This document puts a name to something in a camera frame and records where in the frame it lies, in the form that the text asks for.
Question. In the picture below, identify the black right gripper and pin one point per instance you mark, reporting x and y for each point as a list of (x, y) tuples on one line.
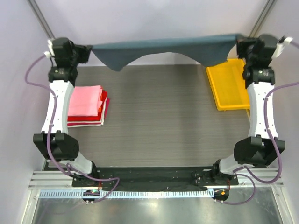
[(243, 46)]

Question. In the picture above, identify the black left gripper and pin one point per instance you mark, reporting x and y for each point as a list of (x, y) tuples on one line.
[(84, 51)]

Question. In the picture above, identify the blue-grey t-shirt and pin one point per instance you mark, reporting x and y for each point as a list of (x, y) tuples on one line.
[(206, 50)]

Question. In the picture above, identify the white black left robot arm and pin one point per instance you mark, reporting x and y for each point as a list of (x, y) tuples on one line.
[(54, 142)]

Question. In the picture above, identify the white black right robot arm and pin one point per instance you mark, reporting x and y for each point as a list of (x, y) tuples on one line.
[(262, 146)]

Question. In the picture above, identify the yellow plastic tray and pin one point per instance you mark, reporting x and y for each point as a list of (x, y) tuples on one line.
[(228, 86)]

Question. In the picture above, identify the red folded t-shirt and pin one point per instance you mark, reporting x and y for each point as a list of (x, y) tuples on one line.
[(88, 107)]

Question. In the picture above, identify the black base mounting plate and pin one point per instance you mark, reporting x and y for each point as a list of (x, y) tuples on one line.
[(162, 178)]

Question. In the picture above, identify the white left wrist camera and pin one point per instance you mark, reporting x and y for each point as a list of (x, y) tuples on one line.
[(50, 52)]

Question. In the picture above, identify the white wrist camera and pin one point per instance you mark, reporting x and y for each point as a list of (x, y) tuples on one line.
[(281, 44), (50, 52)]

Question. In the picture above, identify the right aluminium corner post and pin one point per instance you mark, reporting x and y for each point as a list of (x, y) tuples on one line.
[(269, 5)]

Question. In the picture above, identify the aluminium corner post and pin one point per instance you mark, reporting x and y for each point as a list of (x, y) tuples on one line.
[(41, 19), (269, 5)]

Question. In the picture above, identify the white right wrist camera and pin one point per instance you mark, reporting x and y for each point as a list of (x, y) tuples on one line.
[(281, 44)]

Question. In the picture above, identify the left aluminium corner post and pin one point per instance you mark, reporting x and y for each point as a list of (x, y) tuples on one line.
[(41, 19)]

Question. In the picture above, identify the aluminium frame rail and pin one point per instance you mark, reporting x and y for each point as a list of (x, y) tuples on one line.
[(57, 180)]

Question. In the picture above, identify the slotted grey cable duct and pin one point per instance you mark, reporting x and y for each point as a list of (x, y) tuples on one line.
[(92, 193)]

